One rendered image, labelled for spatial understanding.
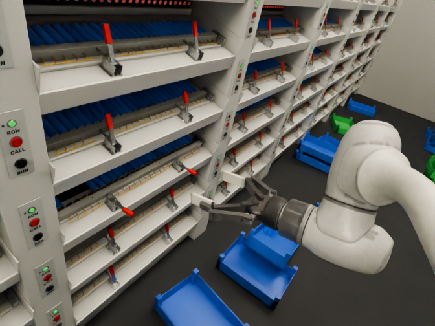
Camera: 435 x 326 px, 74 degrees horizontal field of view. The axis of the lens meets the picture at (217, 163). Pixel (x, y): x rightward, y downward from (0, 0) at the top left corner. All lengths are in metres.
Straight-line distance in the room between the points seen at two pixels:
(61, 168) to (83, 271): 0.38
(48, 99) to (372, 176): 0.56
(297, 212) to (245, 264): 0.82
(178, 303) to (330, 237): 0.80
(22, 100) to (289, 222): 0.53
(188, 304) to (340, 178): 0.86
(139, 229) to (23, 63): 0.67
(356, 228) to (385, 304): 1.07
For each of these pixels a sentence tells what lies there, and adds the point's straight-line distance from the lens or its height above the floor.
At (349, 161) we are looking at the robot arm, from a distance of 0.58.
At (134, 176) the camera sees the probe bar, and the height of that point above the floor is 0.55.
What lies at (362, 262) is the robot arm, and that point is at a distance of 0.62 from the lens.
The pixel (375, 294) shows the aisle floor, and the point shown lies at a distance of 1.66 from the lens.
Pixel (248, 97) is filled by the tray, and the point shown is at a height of 0.70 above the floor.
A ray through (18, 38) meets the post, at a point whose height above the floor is 0.97.
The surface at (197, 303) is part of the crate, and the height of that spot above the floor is 0.00.
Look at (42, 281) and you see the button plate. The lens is 0.83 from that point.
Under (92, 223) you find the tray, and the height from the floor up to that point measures 0.51.
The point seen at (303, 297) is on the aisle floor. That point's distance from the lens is 1.45.
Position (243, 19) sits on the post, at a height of 0.98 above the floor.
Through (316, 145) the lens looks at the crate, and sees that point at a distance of 2.43.
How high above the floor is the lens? 1.11
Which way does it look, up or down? 34 degrees down
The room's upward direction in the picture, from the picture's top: 14 degrees clockwise
